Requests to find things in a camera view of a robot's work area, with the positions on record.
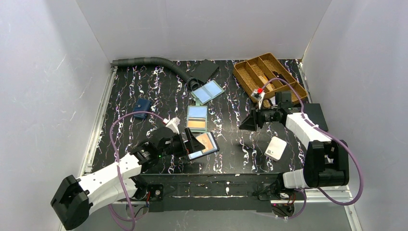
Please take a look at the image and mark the black card in tray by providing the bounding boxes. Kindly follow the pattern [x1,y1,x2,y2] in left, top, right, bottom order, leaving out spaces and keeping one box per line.
[272,71,285,80]

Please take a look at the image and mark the wicker divided tray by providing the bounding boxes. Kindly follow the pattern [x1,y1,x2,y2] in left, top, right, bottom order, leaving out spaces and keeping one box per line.
[233,53,307,101]

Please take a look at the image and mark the grey corrugated hose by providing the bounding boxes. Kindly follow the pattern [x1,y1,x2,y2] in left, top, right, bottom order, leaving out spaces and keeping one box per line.
[112,57,202,91]

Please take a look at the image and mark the white box with code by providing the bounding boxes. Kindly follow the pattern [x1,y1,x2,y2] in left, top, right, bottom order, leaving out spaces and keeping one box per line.
[264,136,287,161]

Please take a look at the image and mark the black square pad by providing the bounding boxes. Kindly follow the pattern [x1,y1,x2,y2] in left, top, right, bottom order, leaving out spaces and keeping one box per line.
[191,59,219,84]

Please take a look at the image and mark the wooden piece in tray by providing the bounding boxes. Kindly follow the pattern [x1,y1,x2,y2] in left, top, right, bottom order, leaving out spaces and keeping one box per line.
[258,75,274,91]

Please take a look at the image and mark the green card holder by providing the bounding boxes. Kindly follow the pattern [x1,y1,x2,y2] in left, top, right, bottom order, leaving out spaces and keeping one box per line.
[191,80,224,105]
[187,105,208,133]

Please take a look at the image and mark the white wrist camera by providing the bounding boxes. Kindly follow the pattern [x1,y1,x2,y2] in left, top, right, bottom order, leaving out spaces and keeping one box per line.
[163,117,180,134]
[251,88,265,109]

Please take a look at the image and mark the blue snap wallet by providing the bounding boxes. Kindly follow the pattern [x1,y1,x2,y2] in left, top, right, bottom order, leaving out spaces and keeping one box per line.
[133,98,152,120]

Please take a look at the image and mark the black box right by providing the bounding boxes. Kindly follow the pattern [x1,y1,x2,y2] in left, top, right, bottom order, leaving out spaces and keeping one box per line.
[303,103,329,132]

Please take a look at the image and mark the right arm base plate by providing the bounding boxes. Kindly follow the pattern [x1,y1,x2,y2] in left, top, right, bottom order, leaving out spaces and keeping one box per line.
[252,182,302,204]

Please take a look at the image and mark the black card holder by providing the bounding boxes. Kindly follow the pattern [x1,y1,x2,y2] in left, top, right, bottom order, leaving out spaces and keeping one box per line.
[187,132,219,161]

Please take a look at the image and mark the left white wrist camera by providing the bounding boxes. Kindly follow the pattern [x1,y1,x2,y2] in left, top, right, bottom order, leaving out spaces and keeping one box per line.
[163,117,180,134]

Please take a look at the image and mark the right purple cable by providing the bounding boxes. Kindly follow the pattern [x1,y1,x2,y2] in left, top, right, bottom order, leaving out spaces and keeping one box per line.
[259,77,365,219]

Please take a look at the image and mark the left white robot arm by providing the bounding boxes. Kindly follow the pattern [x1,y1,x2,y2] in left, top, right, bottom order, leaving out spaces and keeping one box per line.
[51,127,205,231]

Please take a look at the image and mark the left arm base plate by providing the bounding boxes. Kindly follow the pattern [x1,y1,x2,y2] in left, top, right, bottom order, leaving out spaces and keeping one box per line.
[125,183,164,202]

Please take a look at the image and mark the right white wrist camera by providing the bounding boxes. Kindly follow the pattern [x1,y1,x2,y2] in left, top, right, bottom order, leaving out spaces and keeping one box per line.
[251,88,265,109]

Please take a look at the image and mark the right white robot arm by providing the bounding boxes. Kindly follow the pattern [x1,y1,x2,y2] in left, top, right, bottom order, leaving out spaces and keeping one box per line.
[239,91,349,189]

